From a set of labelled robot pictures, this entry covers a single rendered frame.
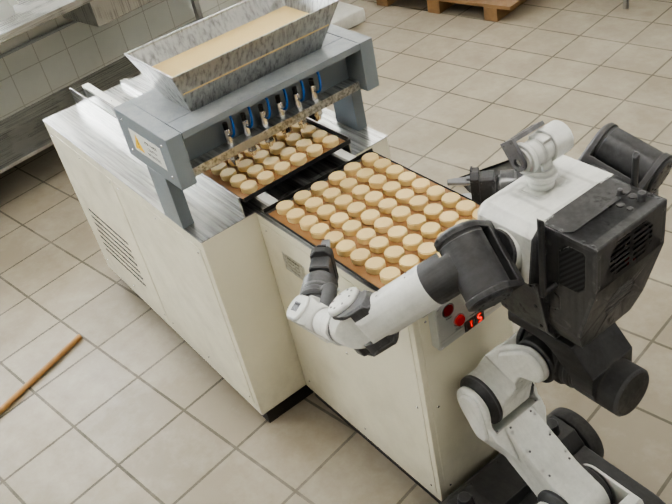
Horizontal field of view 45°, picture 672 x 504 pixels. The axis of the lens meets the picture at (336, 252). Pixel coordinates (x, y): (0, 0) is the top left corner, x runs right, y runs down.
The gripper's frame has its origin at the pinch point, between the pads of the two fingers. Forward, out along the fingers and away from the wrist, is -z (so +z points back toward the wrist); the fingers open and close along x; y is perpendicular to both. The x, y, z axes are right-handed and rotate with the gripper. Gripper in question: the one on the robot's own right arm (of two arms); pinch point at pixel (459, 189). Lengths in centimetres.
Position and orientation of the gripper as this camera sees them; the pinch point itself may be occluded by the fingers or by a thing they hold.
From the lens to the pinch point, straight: 222.4
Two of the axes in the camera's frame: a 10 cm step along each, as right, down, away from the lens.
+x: -1.8, -7.8, -6.0
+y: -1.3, 6.2, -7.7
